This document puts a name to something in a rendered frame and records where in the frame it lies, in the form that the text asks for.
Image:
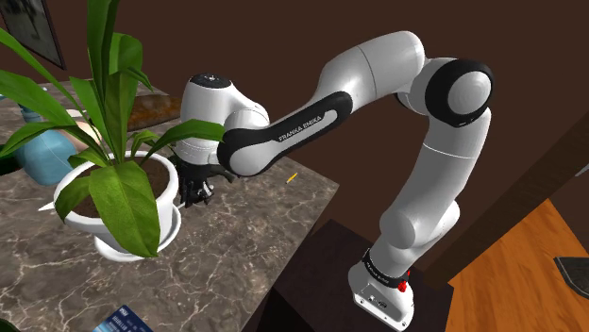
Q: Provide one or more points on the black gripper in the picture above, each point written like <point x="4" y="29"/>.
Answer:
<point x="192" y="171"/>

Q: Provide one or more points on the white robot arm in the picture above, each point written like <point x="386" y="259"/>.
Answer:
<point x="428" y="174"/>

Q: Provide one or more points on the green plant in white pot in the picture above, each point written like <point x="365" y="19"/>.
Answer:
<point x="124" y="197"/>

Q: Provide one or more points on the rusty brown board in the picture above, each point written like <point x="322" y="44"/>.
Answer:
<point x="152" y="110"/>

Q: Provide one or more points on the yellow pencil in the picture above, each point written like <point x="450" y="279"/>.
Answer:
<point x="291" y="178"/>

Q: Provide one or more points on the peach round bowl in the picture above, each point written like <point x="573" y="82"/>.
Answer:
<point x="87" y="131"/>

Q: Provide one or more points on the dark robot stand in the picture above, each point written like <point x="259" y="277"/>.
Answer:
<point x="317" y="276"/>

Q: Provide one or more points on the blue printed box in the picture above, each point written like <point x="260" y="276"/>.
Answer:
<point x="123" y="320"/>

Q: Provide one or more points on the light blue jug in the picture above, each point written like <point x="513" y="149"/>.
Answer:
<point x="43" y="156"/>

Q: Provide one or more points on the dark grey floor mat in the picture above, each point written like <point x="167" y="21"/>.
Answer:
<point x="574" y="276"/>

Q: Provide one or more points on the dark framed wall picture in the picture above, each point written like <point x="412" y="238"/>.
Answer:
<point x="34" y="27"/>

